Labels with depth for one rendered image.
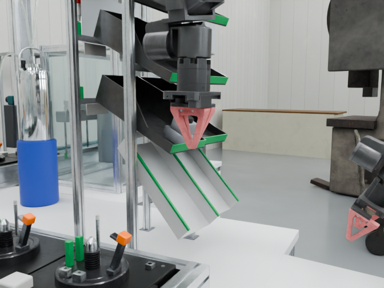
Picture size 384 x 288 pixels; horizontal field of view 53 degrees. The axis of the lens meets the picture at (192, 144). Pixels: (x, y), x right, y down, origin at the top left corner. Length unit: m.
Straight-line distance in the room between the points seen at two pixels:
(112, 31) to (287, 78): 10.85
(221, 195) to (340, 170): 4.23
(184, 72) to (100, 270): 0.41
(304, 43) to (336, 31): 6.74
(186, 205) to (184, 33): 0.50
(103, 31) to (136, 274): 0.58
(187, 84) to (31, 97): 1.10
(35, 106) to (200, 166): 0.77
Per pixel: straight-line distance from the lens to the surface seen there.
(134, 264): 0.86
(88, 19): 2.15
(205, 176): 1.17
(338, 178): 5.35
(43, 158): 1.68
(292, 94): 11.69
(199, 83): 0.64
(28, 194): 1.72
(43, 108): 1.67
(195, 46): 0.64
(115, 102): 0.99
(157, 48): 0.69
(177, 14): 0.64
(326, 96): 11.41
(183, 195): 1.02
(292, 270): 1.11
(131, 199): 0.95
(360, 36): 4.84
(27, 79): 1.67
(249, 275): 1.06
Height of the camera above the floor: 1.33
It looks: 8 degrees down
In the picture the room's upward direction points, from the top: straight up
